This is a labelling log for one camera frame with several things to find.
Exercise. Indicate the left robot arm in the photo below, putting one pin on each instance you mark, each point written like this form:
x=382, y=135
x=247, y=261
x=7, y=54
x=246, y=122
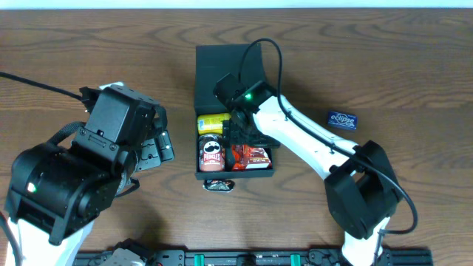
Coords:
x=59, y=188

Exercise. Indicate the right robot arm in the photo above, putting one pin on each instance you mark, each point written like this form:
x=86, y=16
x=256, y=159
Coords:
x=360, y=185

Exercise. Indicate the red panda biscuit box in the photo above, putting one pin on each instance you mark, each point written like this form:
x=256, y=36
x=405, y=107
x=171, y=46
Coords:
x=250, y=158

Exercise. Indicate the red pringles can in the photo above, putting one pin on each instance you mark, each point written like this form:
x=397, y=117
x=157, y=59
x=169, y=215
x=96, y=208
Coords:
x=211, y=153

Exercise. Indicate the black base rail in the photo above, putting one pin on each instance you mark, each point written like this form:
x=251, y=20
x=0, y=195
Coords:
x=129, y=252

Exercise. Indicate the blue eclipse mint tin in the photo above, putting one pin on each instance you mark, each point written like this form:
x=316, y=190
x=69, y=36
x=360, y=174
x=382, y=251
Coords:
x=342, y=120

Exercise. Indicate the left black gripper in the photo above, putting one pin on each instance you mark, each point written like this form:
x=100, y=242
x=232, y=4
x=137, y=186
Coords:
x=156, y=150

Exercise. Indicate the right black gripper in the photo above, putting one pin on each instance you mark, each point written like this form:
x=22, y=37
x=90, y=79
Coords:
x=241, y=130

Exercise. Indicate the dark green box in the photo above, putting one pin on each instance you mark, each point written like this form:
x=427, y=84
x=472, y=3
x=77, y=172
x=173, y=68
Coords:
x=212, y=63

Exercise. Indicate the small black candy wrapper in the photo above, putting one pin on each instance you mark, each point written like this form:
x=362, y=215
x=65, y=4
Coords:
x=223, y=186

